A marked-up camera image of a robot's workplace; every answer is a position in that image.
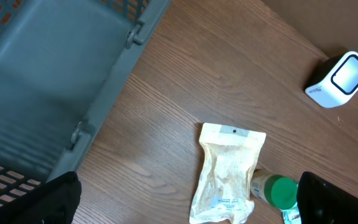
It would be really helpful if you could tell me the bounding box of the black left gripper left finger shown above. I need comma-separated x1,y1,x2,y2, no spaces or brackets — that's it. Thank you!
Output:
0,171,82,224

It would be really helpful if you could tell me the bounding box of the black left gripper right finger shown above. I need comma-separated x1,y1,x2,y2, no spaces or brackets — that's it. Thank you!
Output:
297,171,358,224

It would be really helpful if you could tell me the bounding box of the small teal tissue pack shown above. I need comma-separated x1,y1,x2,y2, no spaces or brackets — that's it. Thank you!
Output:
281,207,301,224

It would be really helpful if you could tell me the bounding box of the green cap white bottle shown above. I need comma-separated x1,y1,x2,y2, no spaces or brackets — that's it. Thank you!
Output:
250,169,298,210

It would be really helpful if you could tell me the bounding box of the beige nut snack bag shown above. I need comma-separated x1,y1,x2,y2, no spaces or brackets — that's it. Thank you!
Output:
189,123,266,223

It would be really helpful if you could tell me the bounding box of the white barcode scanner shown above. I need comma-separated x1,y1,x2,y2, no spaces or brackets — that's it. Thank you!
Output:
304,51,358,108

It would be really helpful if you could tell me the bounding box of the grey plastic mesh basket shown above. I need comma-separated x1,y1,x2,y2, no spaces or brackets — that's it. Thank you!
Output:
0,0,169,208

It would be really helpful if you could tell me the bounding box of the brown cardboard backboard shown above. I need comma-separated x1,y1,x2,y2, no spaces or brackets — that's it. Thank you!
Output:
263,0,358,57

